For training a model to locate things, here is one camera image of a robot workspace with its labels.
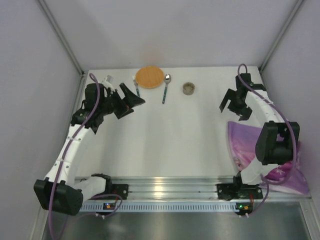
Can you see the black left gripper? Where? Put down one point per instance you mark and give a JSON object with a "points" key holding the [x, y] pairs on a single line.
{"points": [[121, 105]]}

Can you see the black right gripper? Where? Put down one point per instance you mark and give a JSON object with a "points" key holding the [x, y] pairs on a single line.
{"points": [[236, 104]]}

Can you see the round wooden plate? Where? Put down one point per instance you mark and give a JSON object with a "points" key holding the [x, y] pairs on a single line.
{"points": [[149, 77]]}

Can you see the spoon with teal handle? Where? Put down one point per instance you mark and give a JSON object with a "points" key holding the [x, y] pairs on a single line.
{"points": [[167, 80]]}

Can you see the small grey cup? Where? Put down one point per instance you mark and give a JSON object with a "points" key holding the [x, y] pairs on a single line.
{"points": [[188, 88]]}

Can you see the purple Frozen placemat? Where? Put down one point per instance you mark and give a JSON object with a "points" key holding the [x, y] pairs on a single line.
{"points": [[242, 142]]}

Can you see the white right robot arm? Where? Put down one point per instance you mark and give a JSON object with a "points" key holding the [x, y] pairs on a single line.
{"points": [[277, 143]]}

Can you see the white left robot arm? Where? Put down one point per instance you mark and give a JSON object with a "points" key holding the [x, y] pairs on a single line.
{"points": [[58, 191]]}

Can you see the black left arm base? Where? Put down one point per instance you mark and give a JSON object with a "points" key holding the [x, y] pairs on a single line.
{"points": [[117, 190]]}

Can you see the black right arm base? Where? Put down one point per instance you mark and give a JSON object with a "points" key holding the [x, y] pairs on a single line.
{"points": [[237, 190]]}

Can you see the fork with teal handle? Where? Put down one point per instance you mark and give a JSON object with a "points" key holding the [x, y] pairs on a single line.
{"points": [[136, 85]]}

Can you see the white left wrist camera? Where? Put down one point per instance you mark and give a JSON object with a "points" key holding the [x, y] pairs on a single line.
{"points": [[108, 81]]}

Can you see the aluminium mounting rail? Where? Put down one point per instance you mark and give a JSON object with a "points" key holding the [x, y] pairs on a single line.
{"points": [[172, 188]]}

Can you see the right aluminium frame post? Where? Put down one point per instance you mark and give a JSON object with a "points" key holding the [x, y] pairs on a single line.
{"points": [[284, 27]]}

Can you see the aluminium frame post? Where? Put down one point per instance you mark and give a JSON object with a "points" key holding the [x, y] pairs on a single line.
{"points": [[284, 27], [42, 4]]}

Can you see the white slotted cable duct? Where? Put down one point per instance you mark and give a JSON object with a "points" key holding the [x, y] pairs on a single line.
{"points": [[174, 207]]}

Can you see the left aluminium frame post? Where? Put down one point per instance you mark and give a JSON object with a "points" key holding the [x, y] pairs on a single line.
{"points": [[42, 4]]}

